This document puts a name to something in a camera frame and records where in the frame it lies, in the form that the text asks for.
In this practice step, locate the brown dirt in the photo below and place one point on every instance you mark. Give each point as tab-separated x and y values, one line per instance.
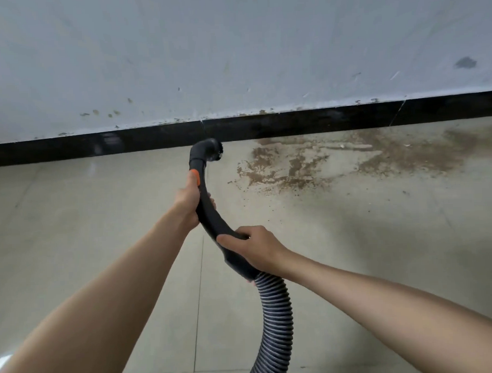
289	170

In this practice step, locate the person's left hand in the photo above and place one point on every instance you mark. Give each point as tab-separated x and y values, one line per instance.
188	202

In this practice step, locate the person's left forearm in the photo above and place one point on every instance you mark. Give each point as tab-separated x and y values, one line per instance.
85	319

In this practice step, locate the person's right forearm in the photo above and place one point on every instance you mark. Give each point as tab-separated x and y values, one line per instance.
403	315

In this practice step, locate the person's right hand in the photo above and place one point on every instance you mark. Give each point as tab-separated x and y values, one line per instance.
258	250

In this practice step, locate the black baseboard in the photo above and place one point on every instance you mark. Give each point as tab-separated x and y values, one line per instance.
268	125

